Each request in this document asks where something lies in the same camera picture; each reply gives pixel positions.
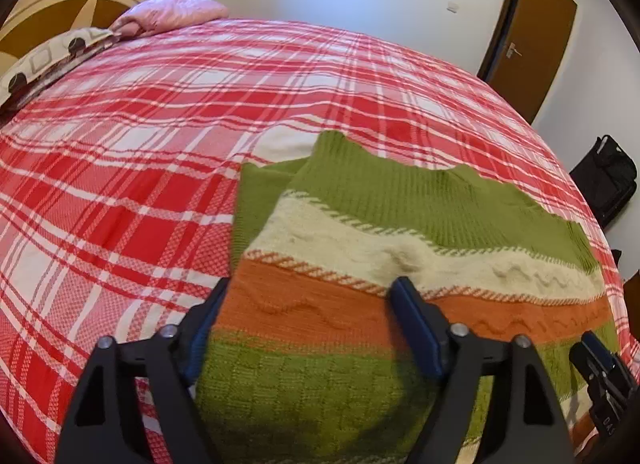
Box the pink pillow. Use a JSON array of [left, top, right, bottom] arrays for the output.
[[110, 0, 230, 40]]

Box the brown wooden desk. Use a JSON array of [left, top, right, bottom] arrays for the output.
[[622, 271, 640, 340]]

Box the brown wooden door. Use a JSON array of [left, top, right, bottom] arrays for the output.
[[477, 0, 578, 125]]

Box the green striped knit sweater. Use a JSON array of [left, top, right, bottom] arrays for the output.
[[197, 130, 621, 464]]

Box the beige patterned pillow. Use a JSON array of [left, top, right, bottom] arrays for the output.
[[0, 26, 121, 117]]

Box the red plaid bed sheet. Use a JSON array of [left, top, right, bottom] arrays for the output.
[[0, 18, 640, 464]]

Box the black bag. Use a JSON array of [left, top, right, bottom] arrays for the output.
[[569, 134, 638, 230]]

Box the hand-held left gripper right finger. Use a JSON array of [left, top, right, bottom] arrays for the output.
[[389, 276, 577, 464]]

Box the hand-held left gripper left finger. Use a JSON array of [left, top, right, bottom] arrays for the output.
[[54, 278, 231, 464]]

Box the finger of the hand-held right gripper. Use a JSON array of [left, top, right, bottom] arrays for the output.
[[581, 330, 621, 372], [569, 342, 608, 390]]

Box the wooden bed headboard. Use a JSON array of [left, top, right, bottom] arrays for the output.
[[0, 0, 161, 77]]

